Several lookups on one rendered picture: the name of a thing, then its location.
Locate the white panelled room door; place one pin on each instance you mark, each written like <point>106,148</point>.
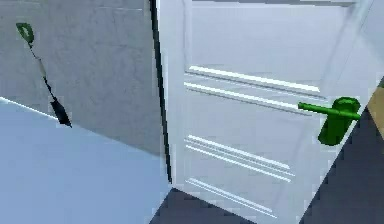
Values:
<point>240,126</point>

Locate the green and black toilet brush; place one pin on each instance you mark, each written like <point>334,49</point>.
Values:
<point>59,110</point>

